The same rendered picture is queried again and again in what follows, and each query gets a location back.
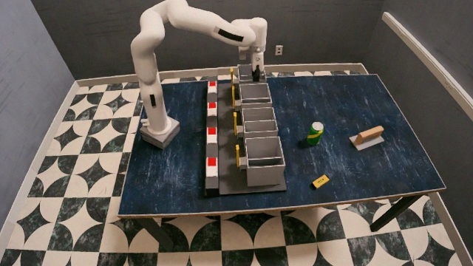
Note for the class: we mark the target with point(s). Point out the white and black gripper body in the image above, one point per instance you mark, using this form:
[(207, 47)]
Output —
[(257, 59)]

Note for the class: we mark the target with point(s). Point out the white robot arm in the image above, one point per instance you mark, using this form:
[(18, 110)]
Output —
[(183, 17)]

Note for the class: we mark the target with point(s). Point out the green drink can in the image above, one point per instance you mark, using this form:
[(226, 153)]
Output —
[(315, 133)]

